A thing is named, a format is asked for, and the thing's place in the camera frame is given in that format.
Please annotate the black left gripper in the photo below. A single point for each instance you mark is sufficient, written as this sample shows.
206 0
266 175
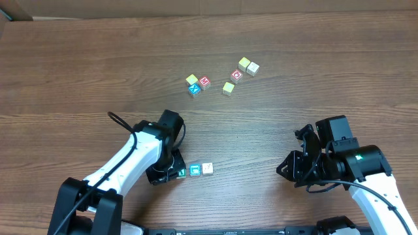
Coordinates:
166 176

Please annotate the plain white wooden block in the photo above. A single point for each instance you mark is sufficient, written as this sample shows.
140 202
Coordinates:
252 69

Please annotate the blue letter X block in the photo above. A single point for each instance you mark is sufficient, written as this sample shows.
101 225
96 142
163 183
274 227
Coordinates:
194 90

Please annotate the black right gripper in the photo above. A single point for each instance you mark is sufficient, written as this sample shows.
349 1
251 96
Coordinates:
307 163

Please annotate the yellow wooden block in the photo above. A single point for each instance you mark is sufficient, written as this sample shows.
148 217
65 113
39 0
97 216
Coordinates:
191 79
228 88
243 64

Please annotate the yellow top wooden block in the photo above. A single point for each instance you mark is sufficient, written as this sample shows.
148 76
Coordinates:
243 64

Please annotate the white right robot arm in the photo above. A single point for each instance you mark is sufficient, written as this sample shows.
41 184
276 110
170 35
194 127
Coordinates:
331 156

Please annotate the red letter M block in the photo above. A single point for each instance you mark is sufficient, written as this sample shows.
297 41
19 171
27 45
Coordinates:
204 82

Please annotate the black aluminium rail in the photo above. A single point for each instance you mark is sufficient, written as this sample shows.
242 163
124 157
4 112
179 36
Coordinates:
290 230

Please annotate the red circle wooden block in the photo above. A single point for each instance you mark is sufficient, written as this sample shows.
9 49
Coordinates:
236 76

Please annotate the yellow left wooden block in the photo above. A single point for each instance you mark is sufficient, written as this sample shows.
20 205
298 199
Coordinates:
191 79

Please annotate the green letter wooden block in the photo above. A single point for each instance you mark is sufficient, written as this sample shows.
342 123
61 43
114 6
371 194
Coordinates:
182 174

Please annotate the violin drawing wooden block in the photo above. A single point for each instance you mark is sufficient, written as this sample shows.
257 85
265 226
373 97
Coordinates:
207 169

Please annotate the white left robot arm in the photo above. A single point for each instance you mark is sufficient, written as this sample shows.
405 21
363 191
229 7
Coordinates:
94 205

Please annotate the blue letter wooden block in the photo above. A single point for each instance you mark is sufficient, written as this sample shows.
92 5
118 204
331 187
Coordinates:
195 170

